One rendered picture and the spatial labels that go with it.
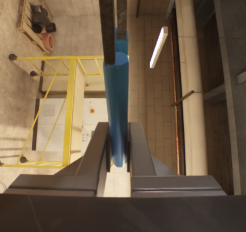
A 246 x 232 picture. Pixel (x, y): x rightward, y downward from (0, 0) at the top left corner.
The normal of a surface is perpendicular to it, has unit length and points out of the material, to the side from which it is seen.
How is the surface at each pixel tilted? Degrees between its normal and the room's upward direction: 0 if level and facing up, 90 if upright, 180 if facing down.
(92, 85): 90
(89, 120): 90
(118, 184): 90
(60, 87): 90
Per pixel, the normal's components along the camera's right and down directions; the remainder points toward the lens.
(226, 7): 0.00, -0.17
